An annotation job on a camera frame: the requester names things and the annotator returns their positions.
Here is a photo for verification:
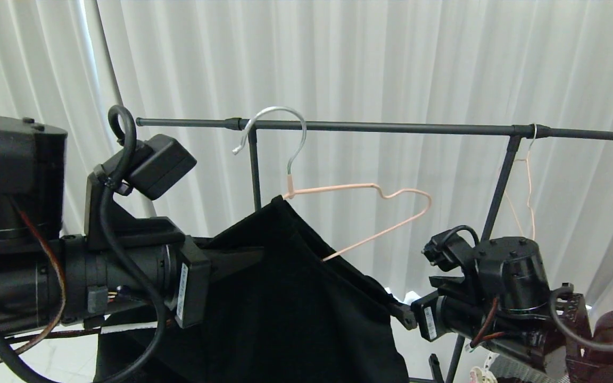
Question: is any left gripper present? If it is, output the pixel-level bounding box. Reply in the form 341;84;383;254
64;234;211;328

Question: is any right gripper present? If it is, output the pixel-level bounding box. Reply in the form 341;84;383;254
412;294;500;346

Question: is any black t-shirt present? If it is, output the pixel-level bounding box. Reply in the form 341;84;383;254
94;196;411;383

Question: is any pink clothes hanger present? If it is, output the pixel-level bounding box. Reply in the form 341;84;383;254
232;106;433;263
503;125;537;243

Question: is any white laundry basket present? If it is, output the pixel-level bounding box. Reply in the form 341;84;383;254
466;351;568;383

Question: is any black clothes rack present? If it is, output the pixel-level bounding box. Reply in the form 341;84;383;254
136;117;613;383

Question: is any white curtain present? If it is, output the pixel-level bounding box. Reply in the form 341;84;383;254
0;0;613;320

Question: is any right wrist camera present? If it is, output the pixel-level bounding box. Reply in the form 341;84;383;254
422;233;480;298

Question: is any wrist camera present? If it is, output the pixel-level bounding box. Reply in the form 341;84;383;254
422;233;480;298
86;133;198;251

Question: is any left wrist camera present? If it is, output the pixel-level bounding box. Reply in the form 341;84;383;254
86;133;198;251

